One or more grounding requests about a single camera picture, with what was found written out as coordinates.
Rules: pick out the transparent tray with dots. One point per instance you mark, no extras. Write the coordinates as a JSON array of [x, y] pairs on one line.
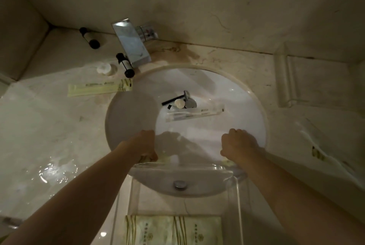
[[235, 196]]

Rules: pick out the clear toothbrush packet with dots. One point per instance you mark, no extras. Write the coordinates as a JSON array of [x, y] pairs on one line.
[[306, 136], [199, 112]]

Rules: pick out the person's left forearm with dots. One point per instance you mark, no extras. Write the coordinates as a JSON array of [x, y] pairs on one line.
[[71, 205]]

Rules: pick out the small white tube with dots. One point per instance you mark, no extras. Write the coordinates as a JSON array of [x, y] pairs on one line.
[[172, 107]]

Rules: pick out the clear acrylic tray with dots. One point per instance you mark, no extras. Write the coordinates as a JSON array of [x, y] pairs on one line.
[[285, 82]]

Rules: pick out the person's left hand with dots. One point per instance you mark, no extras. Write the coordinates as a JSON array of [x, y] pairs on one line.
[[142, 146]]

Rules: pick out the person's right hand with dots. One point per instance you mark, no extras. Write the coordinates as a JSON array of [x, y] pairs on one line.
[[239, 145]]

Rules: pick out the chrome faucet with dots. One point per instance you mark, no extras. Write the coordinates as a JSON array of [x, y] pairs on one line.
[[132, 43]]

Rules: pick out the chrome overflow cap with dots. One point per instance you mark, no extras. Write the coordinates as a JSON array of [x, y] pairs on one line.
[[180, 185]]

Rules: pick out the black comb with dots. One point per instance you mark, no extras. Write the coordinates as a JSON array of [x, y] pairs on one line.
[[171, 100]]

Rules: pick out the chrome towel rail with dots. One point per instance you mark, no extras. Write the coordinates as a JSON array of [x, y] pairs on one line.
[[11, 222]]

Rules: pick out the white sink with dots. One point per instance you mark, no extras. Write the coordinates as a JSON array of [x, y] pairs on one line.
[[128, 116]]

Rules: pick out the chrome drain stopper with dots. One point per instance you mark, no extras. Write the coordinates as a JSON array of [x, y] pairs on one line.
[[191, 102]]

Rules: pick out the black-capped bottle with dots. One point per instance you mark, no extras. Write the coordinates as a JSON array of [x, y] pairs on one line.
[[89, 38], [125, 65]]

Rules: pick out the person's right forearm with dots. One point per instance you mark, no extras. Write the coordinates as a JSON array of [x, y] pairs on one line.
[[308, 205]]

